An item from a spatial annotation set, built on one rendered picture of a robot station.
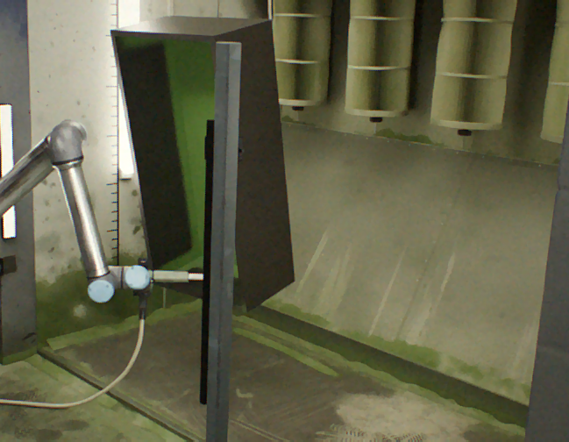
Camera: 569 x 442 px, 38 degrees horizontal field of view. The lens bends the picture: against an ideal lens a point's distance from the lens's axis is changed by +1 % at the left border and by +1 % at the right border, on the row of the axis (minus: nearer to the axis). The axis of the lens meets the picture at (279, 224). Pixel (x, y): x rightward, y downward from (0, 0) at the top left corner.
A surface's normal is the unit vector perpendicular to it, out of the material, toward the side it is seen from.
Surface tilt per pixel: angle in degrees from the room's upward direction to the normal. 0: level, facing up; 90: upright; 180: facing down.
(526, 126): 90
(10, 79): 90
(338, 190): 57
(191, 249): 90
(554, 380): 90
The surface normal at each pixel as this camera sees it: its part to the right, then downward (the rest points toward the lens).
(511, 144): -0.70, 0.14
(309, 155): -0.56, -0.41
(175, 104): 0.78, 0.18
